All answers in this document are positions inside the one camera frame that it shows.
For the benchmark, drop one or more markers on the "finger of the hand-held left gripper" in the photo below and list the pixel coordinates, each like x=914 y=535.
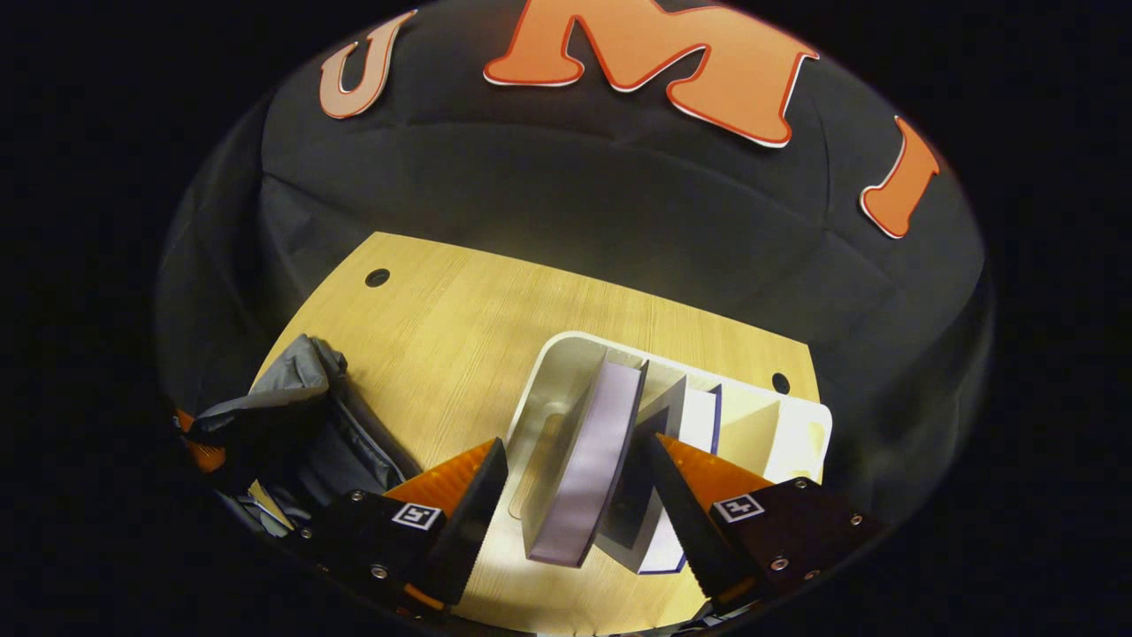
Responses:
x=205 y=456

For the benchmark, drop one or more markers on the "black backdrop cloth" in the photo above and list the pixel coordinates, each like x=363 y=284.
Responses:
x=575 y=195

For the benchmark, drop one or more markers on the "grey schoolbag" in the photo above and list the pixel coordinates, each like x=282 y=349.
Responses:
x=301 y=372

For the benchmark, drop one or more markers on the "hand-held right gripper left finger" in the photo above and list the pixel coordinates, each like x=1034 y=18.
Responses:
x=469 y=531

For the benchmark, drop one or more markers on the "white bookshelf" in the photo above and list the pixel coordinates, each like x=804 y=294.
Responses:
x=557 y=398

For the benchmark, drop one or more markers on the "grey book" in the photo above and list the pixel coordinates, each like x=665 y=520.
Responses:
x=584 y=469

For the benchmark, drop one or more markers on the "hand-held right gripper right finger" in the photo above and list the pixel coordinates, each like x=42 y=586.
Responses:
x=685 y=522

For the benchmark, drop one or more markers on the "blue and white book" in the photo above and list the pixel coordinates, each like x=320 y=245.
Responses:
x=700 y=420

